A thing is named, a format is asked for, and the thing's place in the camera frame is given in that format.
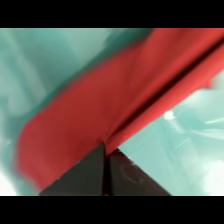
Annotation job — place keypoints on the red T-shirt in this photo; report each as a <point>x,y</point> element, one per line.
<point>100,106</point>

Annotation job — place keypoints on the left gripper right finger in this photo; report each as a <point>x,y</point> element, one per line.
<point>130,178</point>

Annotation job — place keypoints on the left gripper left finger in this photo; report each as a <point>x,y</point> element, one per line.
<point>85,176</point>

